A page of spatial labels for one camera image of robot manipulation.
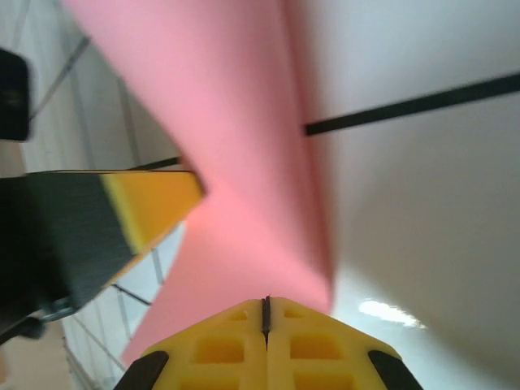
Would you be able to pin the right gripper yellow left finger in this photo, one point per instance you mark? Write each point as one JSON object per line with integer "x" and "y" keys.
{"x": 219, "y": 349}

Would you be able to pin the pink cloth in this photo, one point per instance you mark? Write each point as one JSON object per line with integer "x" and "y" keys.
{"x": 243, "y": 122}

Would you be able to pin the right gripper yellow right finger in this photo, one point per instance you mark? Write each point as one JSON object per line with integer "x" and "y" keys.
{"x": 317, "y": 349}

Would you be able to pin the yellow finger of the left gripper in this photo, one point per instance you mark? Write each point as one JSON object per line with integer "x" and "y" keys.
{"x": 154, "y": 203}

